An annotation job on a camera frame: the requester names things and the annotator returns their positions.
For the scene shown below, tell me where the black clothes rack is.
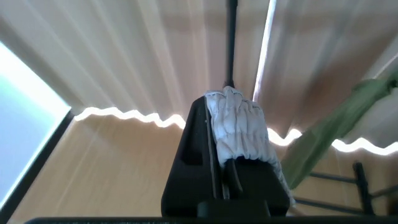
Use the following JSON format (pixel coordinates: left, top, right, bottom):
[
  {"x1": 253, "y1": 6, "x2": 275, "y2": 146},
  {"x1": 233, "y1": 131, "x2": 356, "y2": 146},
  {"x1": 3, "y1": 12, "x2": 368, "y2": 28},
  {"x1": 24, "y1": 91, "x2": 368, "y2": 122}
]
[{"x1": 223, "y1": 0, "x2": 398, "y2": 216}]

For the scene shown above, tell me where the beige curtain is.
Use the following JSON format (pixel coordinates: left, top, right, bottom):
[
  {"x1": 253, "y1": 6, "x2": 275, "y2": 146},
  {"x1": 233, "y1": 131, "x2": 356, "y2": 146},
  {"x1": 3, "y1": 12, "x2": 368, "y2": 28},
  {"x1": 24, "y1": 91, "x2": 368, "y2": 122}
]
[{"x1": 0, "y1": 0, "x2": 398, "y2": 150}]

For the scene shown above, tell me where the green sleeveless shirt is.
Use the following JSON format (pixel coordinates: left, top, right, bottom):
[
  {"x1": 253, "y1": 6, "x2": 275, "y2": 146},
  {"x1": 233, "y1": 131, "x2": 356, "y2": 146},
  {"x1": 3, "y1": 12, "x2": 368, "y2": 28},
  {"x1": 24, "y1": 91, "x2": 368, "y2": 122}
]
[{"x1": 281, "y1": 70, "x2": 398, "y2": 190}]

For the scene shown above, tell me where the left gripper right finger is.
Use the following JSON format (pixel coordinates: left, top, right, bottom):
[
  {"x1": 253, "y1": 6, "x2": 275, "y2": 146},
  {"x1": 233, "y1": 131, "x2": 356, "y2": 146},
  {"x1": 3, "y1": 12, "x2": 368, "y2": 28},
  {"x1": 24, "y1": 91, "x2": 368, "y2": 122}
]
[{"x1": 221, "y1": 156, "x2": 290, "y2": 218}]

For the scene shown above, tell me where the pink clothes hanger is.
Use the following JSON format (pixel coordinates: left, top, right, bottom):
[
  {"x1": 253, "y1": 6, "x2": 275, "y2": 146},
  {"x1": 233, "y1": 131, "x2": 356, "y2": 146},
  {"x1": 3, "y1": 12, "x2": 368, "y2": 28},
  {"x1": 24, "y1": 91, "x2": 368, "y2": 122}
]
[{"x1": 371, "y1": 51, "x2": 398, "y2": 80}]

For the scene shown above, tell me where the window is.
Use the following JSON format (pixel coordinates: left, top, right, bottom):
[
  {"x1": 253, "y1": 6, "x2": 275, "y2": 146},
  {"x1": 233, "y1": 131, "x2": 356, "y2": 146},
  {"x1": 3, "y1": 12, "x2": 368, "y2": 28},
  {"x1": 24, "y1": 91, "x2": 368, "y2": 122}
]
[{"x1": 0, "y1": 42, "x2": 75, "y2": 224}]

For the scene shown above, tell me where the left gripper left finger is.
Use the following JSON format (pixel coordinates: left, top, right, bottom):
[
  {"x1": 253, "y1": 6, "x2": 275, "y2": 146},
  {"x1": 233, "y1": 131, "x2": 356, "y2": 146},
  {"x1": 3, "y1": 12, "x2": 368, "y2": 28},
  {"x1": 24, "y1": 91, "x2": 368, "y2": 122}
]
[{"x1": 160, "y1": 95, "x2": 223, "y2": 218}]

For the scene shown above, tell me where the pale grey garment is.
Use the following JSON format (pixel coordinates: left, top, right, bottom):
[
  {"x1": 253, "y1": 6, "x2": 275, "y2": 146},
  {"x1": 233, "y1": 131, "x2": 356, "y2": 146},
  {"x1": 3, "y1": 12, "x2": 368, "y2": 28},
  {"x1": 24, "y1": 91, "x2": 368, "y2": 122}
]
[{"x1": 204, "y1": 85, "x2": 297, "y2": 208}]

